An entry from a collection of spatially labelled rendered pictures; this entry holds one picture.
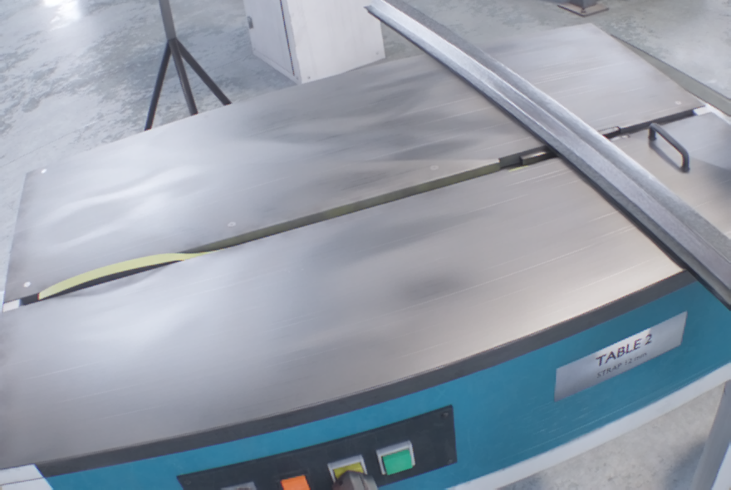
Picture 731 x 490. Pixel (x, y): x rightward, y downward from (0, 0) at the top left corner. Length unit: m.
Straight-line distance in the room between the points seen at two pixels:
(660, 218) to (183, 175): 0.55
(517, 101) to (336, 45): 1.93
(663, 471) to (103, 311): 1.05
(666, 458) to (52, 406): 1.13
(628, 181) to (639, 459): 0.79
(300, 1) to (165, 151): 1.76
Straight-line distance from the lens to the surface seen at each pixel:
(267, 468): 0.67
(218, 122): 1.04
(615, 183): 0.80
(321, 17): 2.78
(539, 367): 0.69
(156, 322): 0.74
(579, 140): 0.85
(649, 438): 1.51
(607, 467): 1.46
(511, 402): 0.71
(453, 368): 0.64
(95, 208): 0.95
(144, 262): 0.81
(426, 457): 0.71
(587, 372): 0.73
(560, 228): 0.76
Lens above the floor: 1.19
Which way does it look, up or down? 34 degrees down
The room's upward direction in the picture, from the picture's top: 9 degrees counter-clockwise
